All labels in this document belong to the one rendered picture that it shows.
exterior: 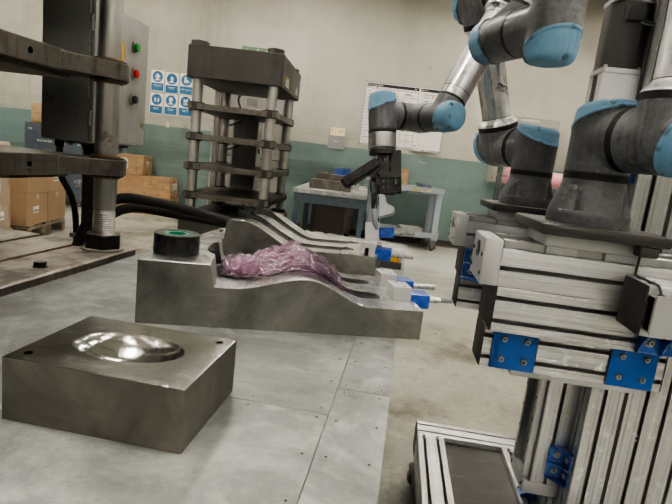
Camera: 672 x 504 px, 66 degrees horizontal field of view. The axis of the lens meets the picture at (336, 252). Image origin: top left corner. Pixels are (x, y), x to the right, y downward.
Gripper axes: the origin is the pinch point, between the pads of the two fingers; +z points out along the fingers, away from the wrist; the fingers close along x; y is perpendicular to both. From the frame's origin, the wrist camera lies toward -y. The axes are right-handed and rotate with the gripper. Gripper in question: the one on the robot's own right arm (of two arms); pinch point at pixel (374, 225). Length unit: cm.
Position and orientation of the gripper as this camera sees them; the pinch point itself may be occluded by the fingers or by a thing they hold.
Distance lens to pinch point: 138.9
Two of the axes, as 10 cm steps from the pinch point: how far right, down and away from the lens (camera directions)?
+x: 1.4, -0.2, 9.9
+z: 0.0, 10.0, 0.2
